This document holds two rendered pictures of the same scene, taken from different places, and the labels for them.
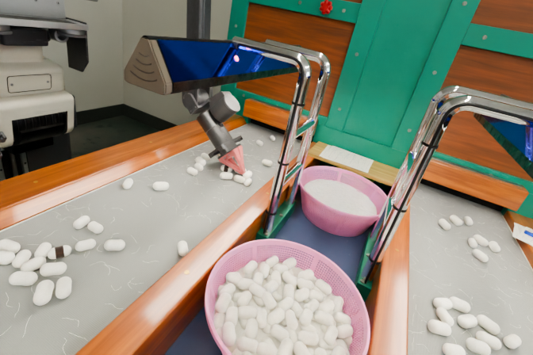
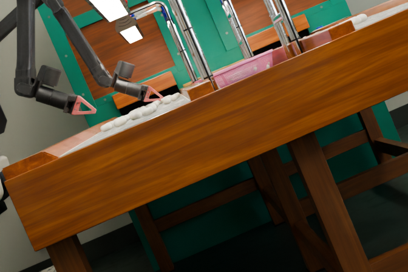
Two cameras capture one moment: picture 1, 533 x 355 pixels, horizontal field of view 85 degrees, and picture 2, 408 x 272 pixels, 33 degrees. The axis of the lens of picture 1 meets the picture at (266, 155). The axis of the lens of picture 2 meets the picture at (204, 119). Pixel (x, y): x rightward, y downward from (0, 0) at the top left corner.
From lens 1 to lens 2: 2.20 m
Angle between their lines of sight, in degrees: 30
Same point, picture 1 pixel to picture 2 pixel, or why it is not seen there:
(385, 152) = (226, 56)
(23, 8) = not seen: outside the picture
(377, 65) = not seen: hidden behind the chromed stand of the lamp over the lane
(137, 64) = (120, 21)
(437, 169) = (257, 37)
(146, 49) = not seen: hidden behind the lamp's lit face
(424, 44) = not seen: outside the picture
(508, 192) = (297, 21)
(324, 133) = (182, 76)
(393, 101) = (203, 25)
